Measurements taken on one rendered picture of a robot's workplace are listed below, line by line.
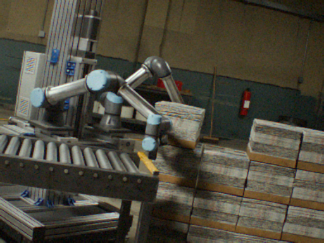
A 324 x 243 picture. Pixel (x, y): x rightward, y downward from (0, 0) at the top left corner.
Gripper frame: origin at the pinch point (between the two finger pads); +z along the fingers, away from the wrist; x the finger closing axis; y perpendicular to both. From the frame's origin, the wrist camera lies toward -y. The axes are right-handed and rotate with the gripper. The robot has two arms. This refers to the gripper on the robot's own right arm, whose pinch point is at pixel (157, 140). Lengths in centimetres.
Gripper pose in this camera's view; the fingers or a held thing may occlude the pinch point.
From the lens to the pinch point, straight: 296.3
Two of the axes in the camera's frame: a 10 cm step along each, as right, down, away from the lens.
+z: 1.3, -0.8, 9.9
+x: -9.7, -1.9, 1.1
